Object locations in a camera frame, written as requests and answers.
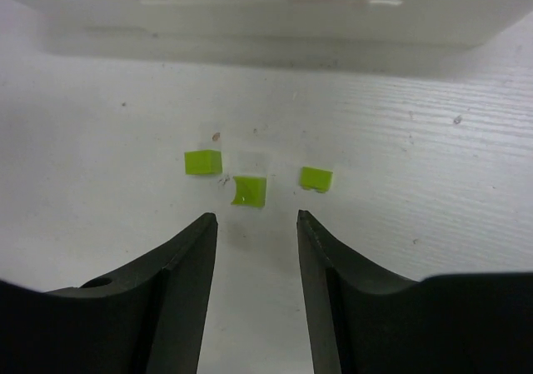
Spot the lime small lego piece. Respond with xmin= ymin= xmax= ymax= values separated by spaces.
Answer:
xmin=184 ymin=149 xmax=223 ymax=176
xmin=232 ymin=176 xmax=267 ymax=208
xmin=299 ymin=167 xmax=333 ymax=193

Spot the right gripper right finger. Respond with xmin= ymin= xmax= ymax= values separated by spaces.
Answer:
xmin=296 ymin=211 xmax=532 ymax=373

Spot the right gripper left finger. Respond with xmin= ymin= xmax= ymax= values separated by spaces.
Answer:
xmin=1 ymin=213 xmax=217 ymax=373

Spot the white three-compartment tray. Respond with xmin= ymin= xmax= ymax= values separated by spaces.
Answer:
xmin=13 ymin=0 xmax=532 ymax=46

